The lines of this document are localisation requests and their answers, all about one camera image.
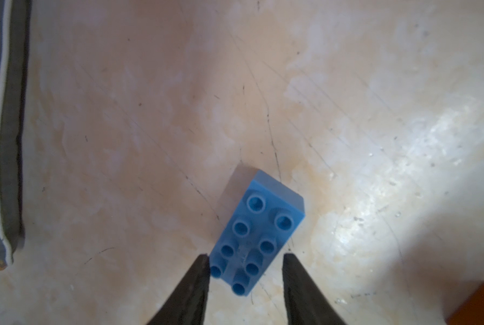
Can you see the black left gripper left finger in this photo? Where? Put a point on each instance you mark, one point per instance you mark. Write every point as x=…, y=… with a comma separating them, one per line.
x=188, y=302

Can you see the blue lego brick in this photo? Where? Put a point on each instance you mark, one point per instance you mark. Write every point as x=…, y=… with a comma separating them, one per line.
x=265, y=218

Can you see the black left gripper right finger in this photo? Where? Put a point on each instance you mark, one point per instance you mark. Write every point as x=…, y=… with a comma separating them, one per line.
x=304, y=302

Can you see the grey floral cushion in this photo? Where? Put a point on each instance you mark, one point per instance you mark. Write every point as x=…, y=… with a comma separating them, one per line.
x=14, y=56

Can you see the orange translucent lego piece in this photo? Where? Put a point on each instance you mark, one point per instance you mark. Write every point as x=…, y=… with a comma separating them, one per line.
x=471, y=312

